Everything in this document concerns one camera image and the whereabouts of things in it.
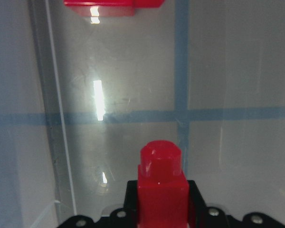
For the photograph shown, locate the red block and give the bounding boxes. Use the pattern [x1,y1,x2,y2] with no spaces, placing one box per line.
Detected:
[63,0,164,17]
[137,140,189,228]

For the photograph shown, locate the red block in box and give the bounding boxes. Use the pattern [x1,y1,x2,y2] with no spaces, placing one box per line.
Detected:
[63,0,164,17]

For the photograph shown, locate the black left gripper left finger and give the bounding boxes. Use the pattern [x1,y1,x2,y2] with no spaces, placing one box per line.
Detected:
[59,180,138,228]

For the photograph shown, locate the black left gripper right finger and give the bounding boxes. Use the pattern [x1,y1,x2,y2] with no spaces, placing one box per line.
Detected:
[188,180,285,228]

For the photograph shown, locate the clear plastic storage box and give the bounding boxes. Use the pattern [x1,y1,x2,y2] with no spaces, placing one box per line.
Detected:
[0,0,285,228]

